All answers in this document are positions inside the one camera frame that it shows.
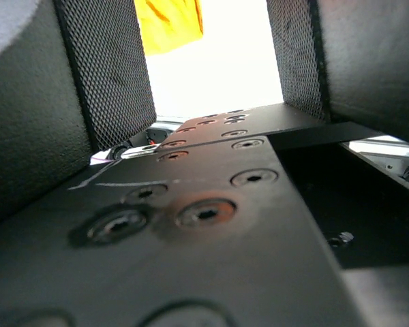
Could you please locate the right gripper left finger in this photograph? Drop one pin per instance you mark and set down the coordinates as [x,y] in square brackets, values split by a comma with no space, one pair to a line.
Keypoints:
[73,82]

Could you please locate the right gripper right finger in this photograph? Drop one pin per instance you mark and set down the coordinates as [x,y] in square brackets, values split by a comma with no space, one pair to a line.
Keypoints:
[345,60]

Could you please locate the orange t shirt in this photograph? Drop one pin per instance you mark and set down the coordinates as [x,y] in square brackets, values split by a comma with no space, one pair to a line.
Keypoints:
[166,25]

